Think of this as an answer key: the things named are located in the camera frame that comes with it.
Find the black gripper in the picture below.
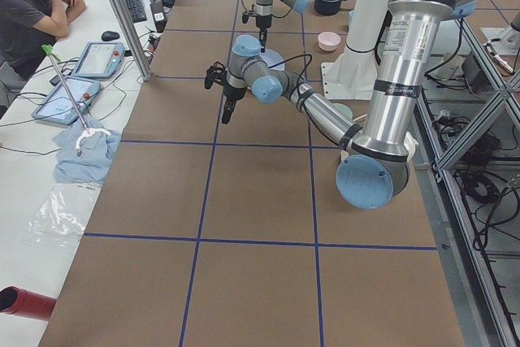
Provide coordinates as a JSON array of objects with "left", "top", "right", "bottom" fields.
[
  {"left": 256, "top": 15, "right": 271, "bottom": 53},
  {"left": 221, "top": 84, "right": 246, "bottom": 124}
]

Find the blue plate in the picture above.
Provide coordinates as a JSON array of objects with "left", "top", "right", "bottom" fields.
[{"left": 260, "top": 49, "right": 285, "bottom": 71}]

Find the pink bowl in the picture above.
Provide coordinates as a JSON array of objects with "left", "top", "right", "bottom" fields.
[{"left": 318, "top": 31, "right": 341, "bottom": 52}]

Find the light blue cup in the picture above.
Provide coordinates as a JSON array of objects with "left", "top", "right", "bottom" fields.
[{"left": 348, "top": 10, "right": 355, "bottom": 29}]

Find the black box with label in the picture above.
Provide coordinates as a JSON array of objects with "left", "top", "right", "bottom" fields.
[{"left": 149, "top": 0, "right": 167, "bottom": 33}]

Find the green bowl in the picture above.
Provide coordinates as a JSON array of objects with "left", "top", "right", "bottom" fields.
[{"left": 334, "top": 102, "right": 353, "bottom": 119}]

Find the black keyboard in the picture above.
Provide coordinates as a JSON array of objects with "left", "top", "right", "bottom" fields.
[{"left": 124, "top": 0, "right": 147, "bottom": 23}]

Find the blue teach pendant far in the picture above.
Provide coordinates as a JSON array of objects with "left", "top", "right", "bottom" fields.
[{"left": 72, "top": 41, "right": 125, "bottom": 80}]

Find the blue teach pendant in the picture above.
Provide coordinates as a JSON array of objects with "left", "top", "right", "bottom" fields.
[
  {"left": 72, "top": 41, "right": 125, "bottom": 80},
  {"left": 32, "top": 76, "right": 102, "bottom": 125}
]

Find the black computer mouse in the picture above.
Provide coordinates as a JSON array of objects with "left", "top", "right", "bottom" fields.
[{"left": 101, "top": 30, "right": 120, "bottom": 41}]

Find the light blue cloth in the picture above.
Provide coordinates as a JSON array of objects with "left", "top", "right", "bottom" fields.
[{"left": 52, "top": 120, "right": 121, "bottom": 183}]

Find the blue teach pendant near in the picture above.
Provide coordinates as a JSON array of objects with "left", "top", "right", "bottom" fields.
[{"left": 32, "top": 76, "right": 102, "bottom": 125}]

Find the cream toaster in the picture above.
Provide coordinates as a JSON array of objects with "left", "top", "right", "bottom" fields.
[{"left": 339, "top": 114, "right": 418, "bottom": 162}]

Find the clear plastic bag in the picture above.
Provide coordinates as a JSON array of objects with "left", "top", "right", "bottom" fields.
[{"left": 20, "top": 183, "right": 102, "bottom": 249}]

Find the seated person in grey shirt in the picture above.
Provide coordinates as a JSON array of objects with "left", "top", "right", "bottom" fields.
[{"left": 1, "top": 0, "right": 86, "bottom": 80}]

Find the red tube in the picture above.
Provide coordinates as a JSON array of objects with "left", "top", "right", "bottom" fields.
[{"left": 1, "top": 286, "right": 56, "bottom": 321}]

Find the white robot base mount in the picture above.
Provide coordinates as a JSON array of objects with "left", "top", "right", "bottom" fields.
[{"left": 322, "top": 0, "right": 388, "bottom": 100}]

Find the grey aluminium frame post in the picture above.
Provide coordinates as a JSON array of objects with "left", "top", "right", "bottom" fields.
[{"left": 109, "top": 0, "right": 152, "bottom": 81}]

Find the grabber stick with green handle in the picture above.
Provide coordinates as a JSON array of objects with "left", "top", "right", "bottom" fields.
[{"left": 41, "top": 45, "right": 111, "bottom": 156}]

